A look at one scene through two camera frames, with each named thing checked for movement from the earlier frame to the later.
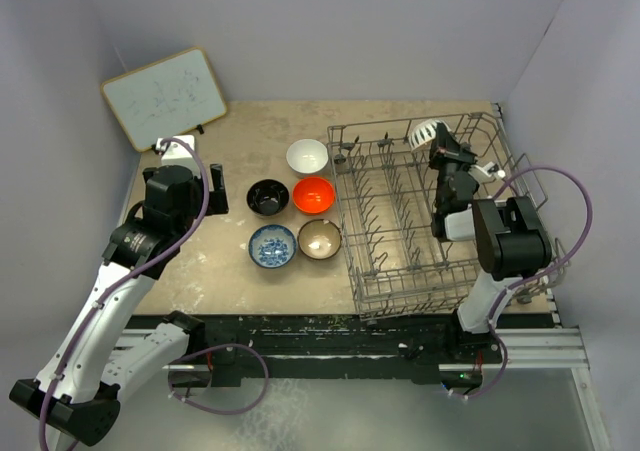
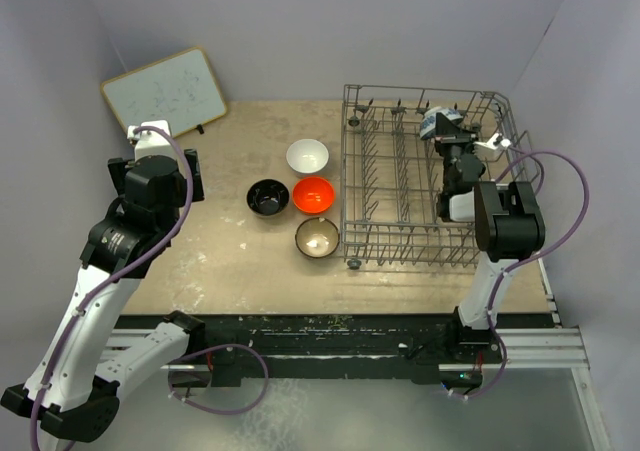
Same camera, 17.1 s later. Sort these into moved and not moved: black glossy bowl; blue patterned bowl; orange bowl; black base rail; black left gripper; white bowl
Moved: blue patterned bowl; black left gripper
Not moved: black glossy bowl; white bowl; black base rail; orange bowl
